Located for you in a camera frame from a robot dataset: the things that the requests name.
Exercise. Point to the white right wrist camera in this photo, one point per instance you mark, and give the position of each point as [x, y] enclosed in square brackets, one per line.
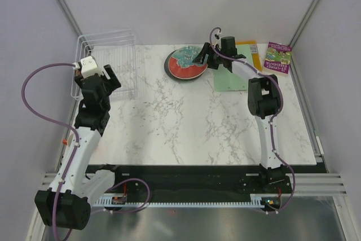
[217, 37]

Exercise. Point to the grey plate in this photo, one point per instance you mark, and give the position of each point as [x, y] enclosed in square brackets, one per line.
[169, 74]

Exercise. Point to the pink rimmed teal plate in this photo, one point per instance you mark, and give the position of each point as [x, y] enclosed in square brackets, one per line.
[179, 64]

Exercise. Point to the dark red patterned plate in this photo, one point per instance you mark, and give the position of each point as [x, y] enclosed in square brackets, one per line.
[77, 74]

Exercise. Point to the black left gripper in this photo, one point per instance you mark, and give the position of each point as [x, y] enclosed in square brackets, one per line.
[113, 81]

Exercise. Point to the purple children's book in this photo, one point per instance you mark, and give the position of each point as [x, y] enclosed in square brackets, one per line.
[278, 58]

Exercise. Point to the orange folder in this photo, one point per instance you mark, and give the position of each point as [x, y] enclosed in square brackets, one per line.
[253, 54]

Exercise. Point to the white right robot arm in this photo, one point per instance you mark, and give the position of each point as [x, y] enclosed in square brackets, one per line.
[265, 102]

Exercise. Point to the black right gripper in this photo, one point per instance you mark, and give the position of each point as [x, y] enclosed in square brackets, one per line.
[206, 48]

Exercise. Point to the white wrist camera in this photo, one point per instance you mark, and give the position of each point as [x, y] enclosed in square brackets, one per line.
[88, 67]
[217, 37]

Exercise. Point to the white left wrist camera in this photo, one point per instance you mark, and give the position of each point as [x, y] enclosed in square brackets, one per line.
[88, 67]

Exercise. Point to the white wire dish rack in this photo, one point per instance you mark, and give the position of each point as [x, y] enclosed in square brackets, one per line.
[118, 48]

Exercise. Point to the green folder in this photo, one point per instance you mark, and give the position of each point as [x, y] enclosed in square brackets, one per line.
[226, 81]

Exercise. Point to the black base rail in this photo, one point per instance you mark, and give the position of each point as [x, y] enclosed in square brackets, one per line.
[174, 182]

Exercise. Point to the white cable duct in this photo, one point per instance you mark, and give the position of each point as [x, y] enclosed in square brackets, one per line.
[115, 201]

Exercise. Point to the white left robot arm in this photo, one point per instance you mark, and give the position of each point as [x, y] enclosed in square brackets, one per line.
[68, 200]

